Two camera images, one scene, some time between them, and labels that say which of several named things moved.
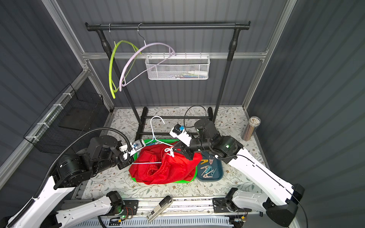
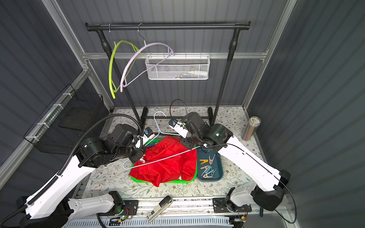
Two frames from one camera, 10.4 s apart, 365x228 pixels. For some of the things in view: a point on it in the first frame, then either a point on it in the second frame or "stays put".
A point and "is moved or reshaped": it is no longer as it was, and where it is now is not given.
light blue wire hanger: [150, 139] is moved or reshaped
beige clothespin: [206, 175] stays put
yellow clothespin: [204, 161] stays put
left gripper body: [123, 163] → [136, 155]
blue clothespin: [212, 172] stays put
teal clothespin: [213, 172] stays put
